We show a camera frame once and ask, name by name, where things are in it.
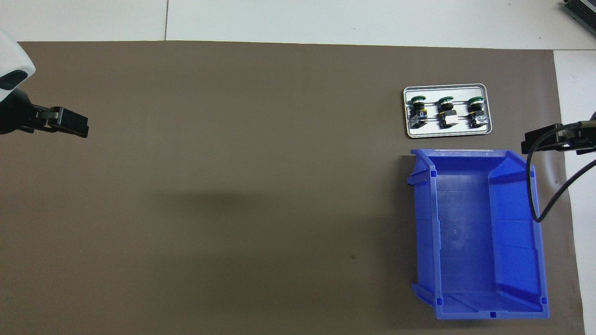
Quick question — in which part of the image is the brown table mat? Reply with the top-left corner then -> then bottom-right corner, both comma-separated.
0,41 -> 585,335

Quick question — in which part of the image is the silver metal tray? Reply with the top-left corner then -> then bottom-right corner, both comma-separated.
403,84 -> 493,139

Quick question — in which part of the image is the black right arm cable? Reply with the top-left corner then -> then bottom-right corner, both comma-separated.
526,122 -> 596,223

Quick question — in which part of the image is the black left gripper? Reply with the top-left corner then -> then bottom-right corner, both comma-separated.
0,88 -> 89,138

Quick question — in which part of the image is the grey ribbed device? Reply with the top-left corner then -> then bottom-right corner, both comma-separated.
561,0 -> 596,31

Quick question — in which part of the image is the blue plastic storage bin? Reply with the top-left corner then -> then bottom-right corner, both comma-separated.
406,148 -> 550,321

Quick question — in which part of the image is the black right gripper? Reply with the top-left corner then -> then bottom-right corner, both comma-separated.
521,111 -> 596,155

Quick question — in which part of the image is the green push button switch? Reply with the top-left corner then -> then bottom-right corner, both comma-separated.
438,96 -> 457,129
408,95 -> 428,129
467,96 -> 488,129

